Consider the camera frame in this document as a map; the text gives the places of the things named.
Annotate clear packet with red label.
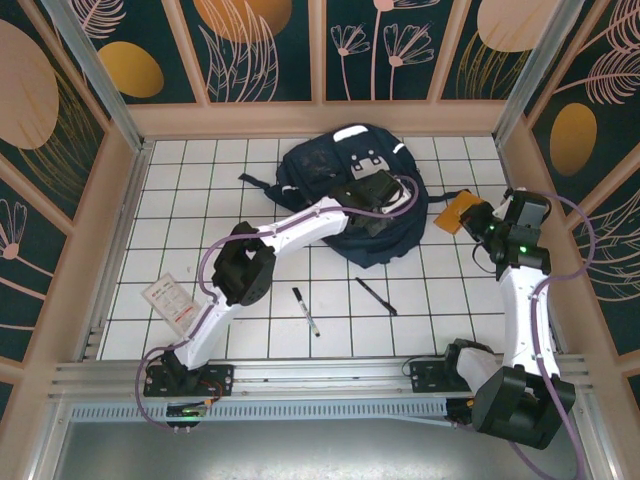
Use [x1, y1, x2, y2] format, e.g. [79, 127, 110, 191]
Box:
[140, 272, 200, 340]

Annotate aluminium corner post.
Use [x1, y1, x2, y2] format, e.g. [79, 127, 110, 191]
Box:
[41, 0, 155, 154]
[491, 0, 577, 147]

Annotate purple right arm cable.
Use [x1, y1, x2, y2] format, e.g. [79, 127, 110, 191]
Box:
[529, 192, 597, 480]

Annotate wall panel with pink flowers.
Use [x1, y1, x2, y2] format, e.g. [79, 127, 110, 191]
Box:
[323, 0, 449, 104]

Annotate grey slotted cable duct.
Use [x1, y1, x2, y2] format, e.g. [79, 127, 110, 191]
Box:
[69, 398, 454, 427]

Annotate wall panel, yellow oval, ferns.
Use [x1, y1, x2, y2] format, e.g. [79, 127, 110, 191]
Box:
[522, 0, 640, 219]

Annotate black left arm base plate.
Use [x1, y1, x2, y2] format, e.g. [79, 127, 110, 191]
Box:
[143, 363, 236, 399]

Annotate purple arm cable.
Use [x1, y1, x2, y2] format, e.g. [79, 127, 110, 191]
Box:
[529, 192, 597, 480]
[135, 174, 419, 432]

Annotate wall panel with fern lines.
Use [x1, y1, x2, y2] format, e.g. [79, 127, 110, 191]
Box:
[569, 187, 640, 359]

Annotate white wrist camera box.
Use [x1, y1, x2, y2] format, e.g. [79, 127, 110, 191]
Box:
[492, 192, 516, 219]
[382, 180, 414, 217]

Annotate wall panel, large pale circle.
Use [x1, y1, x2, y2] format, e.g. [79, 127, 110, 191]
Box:
[0, 0, 112, 224]

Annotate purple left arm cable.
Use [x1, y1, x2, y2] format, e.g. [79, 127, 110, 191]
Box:
[135, 174, 419, 432]

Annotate small green-lit circuit board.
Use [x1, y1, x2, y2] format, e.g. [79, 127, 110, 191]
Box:
[446, 397, 477, 430]
[164, 397, 224, 432]

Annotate white marker with black cap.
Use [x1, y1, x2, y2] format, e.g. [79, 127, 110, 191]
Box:
[291, 286, 321, 337]

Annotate brown leather card holder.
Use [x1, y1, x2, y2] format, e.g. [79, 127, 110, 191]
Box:
[433, 192, 486, 235]

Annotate wall panel with yellow oval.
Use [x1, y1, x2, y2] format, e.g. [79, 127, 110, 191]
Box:
[49, 0, 209, 106]

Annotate long aluminium mounting rail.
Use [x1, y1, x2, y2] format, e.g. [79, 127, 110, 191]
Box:
[48, 353, 599, 401]

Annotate wall panel, pale circle, stems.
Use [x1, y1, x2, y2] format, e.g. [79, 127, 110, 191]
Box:
[437, 0, 569, 102]

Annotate brushed metal sheet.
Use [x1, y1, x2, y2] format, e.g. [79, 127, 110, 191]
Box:
[47, 419, 609, 480]

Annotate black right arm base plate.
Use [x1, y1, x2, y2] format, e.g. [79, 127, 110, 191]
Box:
[408, 355, 459, 395]

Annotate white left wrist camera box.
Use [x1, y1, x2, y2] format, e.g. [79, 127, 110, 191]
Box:
[382, 180, 414, 217]

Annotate black pen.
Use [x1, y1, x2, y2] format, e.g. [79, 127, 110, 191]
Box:
[355, 277, 399, 316]

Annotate wall panel, orange circle, leaves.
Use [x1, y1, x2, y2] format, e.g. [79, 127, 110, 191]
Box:
[177, 0, 316, 105]

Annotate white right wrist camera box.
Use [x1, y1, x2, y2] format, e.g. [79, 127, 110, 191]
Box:
[492, 192, 516, 219]

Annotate navy blue backpack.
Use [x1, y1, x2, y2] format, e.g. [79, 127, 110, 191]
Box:
[238, 122, 472, 269]

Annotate wall panel, single pink flower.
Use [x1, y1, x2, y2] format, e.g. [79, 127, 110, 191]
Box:
[0, 172, 74, 364]

